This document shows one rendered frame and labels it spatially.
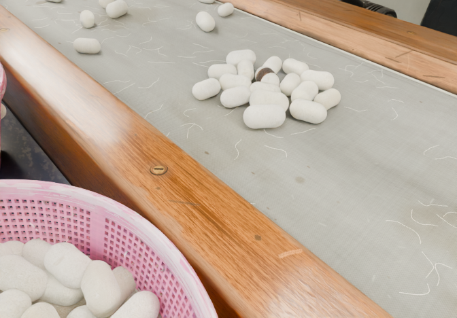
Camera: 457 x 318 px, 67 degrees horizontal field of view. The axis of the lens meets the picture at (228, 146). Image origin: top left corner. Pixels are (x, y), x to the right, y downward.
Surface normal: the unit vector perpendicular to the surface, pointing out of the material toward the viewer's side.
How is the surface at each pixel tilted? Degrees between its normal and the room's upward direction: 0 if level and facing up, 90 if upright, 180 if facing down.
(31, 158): 0
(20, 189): 75
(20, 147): 0
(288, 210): 0
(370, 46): 45
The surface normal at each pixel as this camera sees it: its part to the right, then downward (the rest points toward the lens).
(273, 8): -0.48, -0.25
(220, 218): 0.05, -0.77
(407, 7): -0.71, 0.41
